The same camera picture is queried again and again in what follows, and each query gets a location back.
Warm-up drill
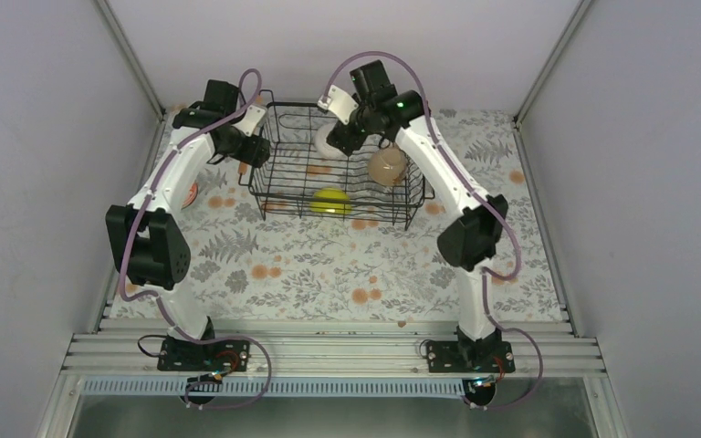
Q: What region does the floral tablecloth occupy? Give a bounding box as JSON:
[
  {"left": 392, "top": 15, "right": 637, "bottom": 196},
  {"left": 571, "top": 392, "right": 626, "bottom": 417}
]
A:
[{"left": 108, "top": 103, "right": 563, "bottom": 323}]

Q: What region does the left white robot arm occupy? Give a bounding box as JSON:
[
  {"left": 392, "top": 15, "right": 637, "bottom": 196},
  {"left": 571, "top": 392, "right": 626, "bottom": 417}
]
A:
[{"left": 105, "top": 79, "right": 271, "bottom": 370}]

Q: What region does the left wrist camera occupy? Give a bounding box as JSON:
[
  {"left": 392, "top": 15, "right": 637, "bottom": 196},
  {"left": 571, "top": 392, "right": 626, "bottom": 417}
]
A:
[{"left": 233, "top": 104, "right": 267, "bottom": 137}]

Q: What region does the perforated cable duct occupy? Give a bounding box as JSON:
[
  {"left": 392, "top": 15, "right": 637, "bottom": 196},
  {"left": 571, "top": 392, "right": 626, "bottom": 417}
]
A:
[{"left": 80, "top": 376, "right": 465, "bottom": 399}]

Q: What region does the yellow-green bowl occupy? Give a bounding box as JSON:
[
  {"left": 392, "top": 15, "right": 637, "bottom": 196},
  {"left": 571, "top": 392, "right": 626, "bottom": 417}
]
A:
[{"left": 309, "top": 187, "right": 352, "bottom": 215}]

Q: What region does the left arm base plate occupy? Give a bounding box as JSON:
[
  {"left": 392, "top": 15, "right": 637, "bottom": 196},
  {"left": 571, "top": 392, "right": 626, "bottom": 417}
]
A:
[{"left": 157, "top": 338, "right": 251, "bottom": 373}]

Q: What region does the black wire dish rack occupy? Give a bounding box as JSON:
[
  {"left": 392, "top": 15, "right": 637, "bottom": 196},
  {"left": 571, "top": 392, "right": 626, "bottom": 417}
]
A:
[{"left": 238, "top": 90, "right": 435, "bottom": 228}]

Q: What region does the aluminium rail frame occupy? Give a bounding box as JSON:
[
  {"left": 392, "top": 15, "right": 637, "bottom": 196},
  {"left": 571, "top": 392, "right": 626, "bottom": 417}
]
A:
[{"left": 38, "top": 318, "right": 627, "bottom": 437}]

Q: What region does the beige ceramic bowl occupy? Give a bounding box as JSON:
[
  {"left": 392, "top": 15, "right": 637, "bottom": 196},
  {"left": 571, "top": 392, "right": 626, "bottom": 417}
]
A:
[{"left": 367, "top": 147, "right": 407, "bottom": 187}]

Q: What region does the pink patterned bowl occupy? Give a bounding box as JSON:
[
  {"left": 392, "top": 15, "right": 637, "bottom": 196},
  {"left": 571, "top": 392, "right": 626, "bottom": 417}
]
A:
[{"left": 182, "top": 182, "right": 198, "bottom": 209}]

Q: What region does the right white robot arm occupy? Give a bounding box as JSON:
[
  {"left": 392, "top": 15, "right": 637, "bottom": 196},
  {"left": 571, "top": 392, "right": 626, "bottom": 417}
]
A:
[{"left": 318, "top": 51, "right": 521, "bottom": 371}]

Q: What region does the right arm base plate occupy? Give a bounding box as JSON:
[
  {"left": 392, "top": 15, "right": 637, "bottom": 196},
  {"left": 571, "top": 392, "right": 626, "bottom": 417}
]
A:
[{"left": 424, "top": 340, "right": 517, "bottom": 374}]

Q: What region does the white ceramic bowl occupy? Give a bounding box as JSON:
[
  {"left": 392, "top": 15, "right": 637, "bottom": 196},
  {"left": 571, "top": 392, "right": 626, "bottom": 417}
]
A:
[{"left": 313, "top": 123, "right": 347, "bottom": 160}]

